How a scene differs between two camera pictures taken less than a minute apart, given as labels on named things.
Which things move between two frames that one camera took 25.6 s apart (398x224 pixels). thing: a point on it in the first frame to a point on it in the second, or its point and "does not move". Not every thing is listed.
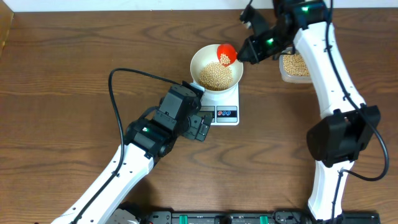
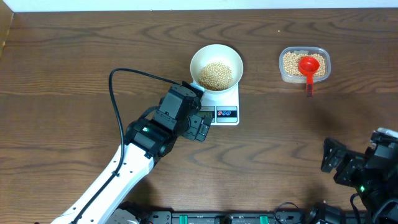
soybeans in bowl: [216, 76] does not move
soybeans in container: [294, 65] does not move
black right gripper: [255, 56] to [352, 162]
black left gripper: [194, 122] does not move
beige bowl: [209, 73] does not move
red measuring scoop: [230, 50] to [308, 66]
